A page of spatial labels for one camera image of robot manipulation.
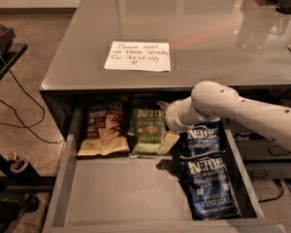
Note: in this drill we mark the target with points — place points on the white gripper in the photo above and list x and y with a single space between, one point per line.
175 117

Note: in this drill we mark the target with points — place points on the green jalapeno chip bag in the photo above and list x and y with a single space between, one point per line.
147 127

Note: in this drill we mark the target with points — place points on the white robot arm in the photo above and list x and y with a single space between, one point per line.
210 101

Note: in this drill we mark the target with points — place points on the dark chip bag behind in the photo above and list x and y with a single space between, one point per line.
147 101

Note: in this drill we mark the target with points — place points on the blue chip bag middle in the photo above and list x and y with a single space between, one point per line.
201 139

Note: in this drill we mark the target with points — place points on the blue chip bag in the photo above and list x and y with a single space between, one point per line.
201 139
208 185

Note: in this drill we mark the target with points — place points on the brown sea salt chip bag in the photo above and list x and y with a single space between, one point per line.
105 127

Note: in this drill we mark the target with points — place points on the blue chip bag front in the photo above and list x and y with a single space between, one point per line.
208 185

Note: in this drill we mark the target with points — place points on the grey counter cabinet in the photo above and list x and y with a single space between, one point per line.
233 42

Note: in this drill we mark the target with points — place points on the open grey top drawer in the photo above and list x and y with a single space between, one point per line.
124 195

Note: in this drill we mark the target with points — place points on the white handwritten paper note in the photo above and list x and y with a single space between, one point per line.
139 56

